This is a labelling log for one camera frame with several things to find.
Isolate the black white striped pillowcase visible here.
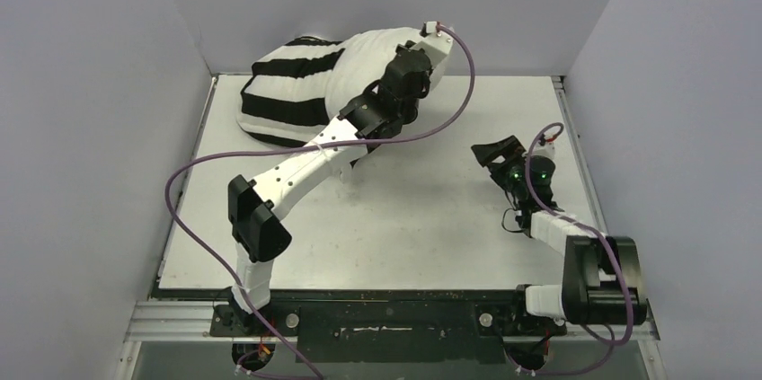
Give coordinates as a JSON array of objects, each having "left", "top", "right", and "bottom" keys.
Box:
[{"left": 235, "top": 27, "right": 424, "bottom": 148}]

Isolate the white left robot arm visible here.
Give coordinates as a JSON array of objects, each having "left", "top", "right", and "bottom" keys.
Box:
[{"left": 227, "top": 46, "right": 447, "bottom": 335}]

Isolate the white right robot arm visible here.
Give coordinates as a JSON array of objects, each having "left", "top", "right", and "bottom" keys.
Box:
[{"left": 471, "top": 136, "right": 648, "bottom": 333}]

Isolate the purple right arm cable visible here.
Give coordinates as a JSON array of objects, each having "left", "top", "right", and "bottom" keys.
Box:
[{"left": 524, "top": 122, "right": 640, "bottom": 346}]

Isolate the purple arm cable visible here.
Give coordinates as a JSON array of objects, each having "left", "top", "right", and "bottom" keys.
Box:
[
  {"left": 162, "top": 22, "right": 478, "bottom": 380},
  {"left": 524, "top": 122, "right": 640, "bottom": 346}
]

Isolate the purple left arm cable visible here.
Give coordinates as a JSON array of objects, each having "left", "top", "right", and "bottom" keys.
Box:
[{"left": 162, "top": 22, "right": 478, "bottom": 380}]

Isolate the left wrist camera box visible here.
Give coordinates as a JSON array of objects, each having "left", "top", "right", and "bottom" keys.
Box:
[{"left": 412, "top": 22, "right": 453, "bottom": 67}]

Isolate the black metal base rail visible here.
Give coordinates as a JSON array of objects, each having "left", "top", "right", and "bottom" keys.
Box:
[{"left": 128, "top": 287, "right": 659, "bottom": 380}]

